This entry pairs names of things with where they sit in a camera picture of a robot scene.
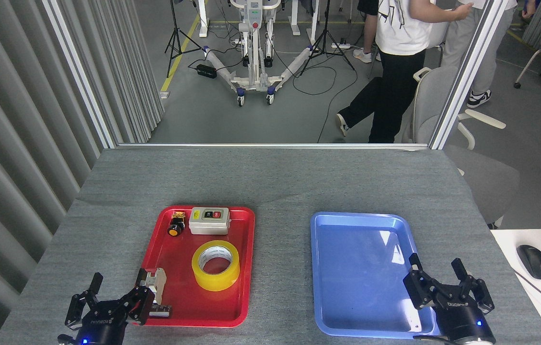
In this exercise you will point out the white power strip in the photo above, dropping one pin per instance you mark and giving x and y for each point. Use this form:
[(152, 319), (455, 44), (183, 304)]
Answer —
[(341, 45)]

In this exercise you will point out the silver frame rail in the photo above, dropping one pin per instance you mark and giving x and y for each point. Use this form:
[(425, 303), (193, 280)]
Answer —
[(270, 145)]

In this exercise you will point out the white wheeled stand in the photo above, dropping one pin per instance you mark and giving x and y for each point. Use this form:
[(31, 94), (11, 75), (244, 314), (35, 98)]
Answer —
[(253, 72)]

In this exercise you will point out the grey office chair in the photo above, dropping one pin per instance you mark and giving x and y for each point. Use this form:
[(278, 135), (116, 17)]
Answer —
[(435, 105)]

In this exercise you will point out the white plastic chair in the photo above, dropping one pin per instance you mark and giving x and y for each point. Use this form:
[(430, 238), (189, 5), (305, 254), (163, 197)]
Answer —
[(438, 36)]

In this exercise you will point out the black computer mouse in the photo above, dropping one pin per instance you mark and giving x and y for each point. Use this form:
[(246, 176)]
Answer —
[(534, 262)]

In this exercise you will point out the white desk leg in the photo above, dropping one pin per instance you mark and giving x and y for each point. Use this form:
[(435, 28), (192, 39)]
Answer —
[(202, 26), (294, 24)]

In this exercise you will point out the silver frame post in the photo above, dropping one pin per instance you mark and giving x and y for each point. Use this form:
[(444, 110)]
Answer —
[(467, 72), (79, 72)]

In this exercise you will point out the black tripod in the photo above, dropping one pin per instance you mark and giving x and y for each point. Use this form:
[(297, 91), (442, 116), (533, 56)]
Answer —
[(173, 19), (326, 24)]

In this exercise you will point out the blue plastic tray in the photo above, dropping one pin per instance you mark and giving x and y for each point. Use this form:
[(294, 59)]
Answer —
[(356, 268)]

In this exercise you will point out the grey pleated curtain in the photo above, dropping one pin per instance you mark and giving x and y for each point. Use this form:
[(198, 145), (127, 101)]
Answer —
[(11, 120)]

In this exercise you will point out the red plastic tray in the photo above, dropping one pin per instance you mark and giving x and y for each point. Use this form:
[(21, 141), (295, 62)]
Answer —
[(217, 309)]

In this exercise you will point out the person's hand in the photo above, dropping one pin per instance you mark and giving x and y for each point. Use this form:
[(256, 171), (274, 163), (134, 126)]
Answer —
[(464, 10)]

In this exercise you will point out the white desk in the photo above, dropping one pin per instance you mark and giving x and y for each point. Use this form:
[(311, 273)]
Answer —
[(505, 254)]

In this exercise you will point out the person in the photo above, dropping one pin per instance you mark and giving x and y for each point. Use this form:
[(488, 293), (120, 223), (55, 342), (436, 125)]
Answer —
[(493, 57), (370, 33), (399, 86)]

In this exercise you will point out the small white switch part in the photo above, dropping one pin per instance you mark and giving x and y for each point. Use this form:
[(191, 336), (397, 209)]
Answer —
[(161, 312)]

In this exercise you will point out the orange push button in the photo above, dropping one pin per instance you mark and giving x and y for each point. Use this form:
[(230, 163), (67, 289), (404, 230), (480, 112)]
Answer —
[(174, 231)]

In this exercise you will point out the yellow tape roll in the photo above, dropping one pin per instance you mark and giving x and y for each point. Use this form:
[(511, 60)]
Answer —
[(215, 282)]

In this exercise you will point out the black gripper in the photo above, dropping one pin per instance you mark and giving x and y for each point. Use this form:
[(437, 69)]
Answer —
[(102, 328), (464, 318)]

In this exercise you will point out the black power adapter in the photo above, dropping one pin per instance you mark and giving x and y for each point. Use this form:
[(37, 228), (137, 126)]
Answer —
[(206, 71)]

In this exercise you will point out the white two-button switch box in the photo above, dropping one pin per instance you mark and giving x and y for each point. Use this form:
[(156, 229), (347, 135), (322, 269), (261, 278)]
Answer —
[(208, 226)]

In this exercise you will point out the white circuit breaker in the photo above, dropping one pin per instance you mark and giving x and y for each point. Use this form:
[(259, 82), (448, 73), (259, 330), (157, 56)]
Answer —
[(159, 280)]

